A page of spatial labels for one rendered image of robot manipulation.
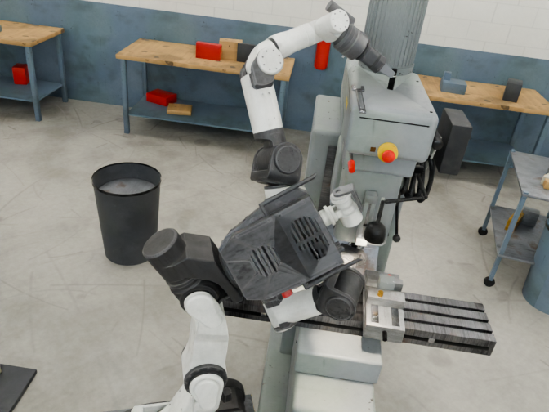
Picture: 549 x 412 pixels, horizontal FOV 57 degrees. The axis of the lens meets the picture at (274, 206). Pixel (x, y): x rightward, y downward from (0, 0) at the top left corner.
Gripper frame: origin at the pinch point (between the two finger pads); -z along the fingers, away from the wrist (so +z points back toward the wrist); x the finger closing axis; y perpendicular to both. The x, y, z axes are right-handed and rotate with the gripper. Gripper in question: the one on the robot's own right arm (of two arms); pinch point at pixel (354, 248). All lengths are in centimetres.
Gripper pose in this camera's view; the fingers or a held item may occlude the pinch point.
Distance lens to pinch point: 204.1
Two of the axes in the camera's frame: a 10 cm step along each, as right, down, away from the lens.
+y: -1.1, 8.6, 5.1
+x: -8.8, -3.2, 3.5
